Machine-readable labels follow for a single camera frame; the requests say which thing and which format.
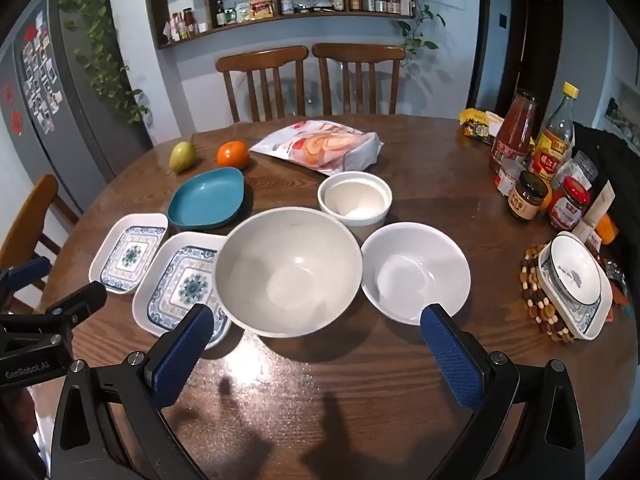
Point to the dark wooden door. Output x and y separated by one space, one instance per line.
542 50

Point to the hanging green plant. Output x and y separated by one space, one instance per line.
100 45
417 35

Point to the blue-rimmed white bowl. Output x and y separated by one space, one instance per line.
575 270

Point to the wooden wall shelf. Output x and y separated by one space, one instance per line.
210 35

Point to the wooden beaded trivet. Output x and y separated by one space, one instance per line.
535 300

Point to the yellow snack packet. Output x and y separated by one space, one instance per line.
477 125

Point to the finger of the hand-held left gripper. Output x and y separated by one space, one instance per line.
30 271
80 301

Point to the brown sauce jar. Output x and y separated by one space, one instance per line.
527 197

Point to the medium white bowl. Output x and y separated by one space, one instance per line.
415 265

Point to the wooden chair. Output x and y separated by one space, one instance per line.
260 57
357 52
30 215

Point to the dark cloth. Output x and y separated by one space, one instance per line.
607 150

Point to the teal plate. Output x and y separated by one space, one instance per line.
205 200

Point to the white snack bag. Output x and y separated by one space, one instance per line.
320 147

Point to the row of seasoning jars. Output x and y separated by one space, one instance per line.
360 2

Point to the red-lidded jar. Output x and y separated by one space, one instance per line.
569 205

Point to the green pear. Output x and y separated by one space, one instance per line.
181 156

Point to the large patterned square plate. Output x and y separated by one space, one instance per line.
185 285

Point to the small patterned square plate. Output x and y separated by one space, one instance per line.
130 252

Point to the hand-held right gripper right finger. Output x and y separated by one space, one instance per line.
450 360

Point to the group of fridge photo magnets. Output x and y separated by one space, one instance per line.
42 75

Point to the grey fridge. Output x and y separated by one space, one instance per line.
75 100

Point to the clear glass jar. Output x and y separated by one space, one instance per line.
585 165

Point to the yellow-capped vinegar bottle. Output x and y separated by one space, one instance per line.
555 145

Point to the white straight-sided ramekin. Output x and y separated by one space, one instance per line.
350 197

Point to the blue-rimmed square plate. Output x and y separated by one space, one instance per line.
580 317

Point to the beige carton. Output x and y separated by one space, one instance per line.
597 207

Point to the orange fruit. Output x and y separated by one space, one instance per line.
232 154

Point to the white-labelled glass jar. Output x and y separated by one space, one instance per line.
509 177

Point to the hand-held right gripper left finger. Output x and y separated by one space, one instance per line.
182 350

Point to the large white bowl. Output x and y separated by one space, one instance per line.
280 260

